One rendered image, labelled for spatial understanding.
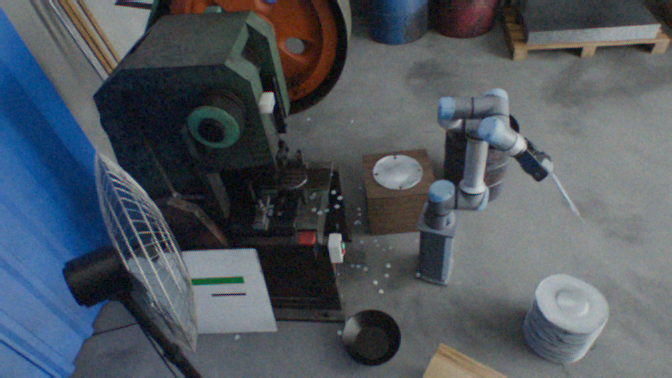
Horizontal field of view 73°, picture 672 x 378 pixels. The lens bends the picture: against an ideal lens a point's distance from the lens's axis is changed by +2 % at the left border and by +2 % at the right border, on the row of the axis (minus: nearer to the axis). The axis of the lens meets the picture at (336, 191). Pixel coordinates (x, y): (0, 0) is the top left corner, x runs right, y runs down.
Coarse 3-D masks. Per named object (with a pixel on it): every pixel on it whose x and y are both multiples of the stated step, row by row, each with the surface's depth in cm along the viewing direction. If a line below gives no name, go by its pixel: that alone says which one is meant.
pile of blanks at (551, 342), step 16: (528, 320) 217; (544, 320) 200; (528, 336) 220; (544, 336) 206; (560, 336) 198; (576, 336) 194; (592, 336) 197; (544, 352) 214; (560, 352) 206; (576, 352) 205
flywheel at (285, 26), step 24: (192, 0) 188; (216, 0) 187; (240, 0) 186; (288, 0) 184; (312, 0) 180; (288, 24) 192; (312, 24) 191; (336, 24) 188; (312, 48) 199; (336, 48) 194; (288, 72) 209; (312, 72) 204
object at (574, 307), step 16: (544, 288) 207; (560, 288) 206; (576, 288) 206; (544, 304) 202; (560, 304) 200; (576, 304) 200; (592, 304) 199; (560, 320) 196; (576, 320) 195; (592, 320) 195
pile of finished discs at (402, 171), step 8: (384, 160) 273; (392, 160) 272; (400, 160) 272; (408, 160) 271; (416, 160) 269; (376, 168) 269; (384, 168) 268; (392, 168) 267; (400, 168) 266; (408, 168) 266; (416, 168) 265; (376, 176) 264; (384, 176) 264; (392, 176) 262; (400, 176) 261; (408, 176) 261; (416, 176) 261; (384, 184) 259; (392, 184) 258; (400, 184) 258; (408, 184) 257
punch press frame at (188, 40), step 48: (144, 48) 159; (192, 48) 155; (240, 48) 160; (96, 96) 159; (144, 96) 160; (192, 96) 155; (240, 96) 153; (288, 96) 198; (144, 144) 174; (240, 144) 170; (192, 192) 196; (240, 192) 226
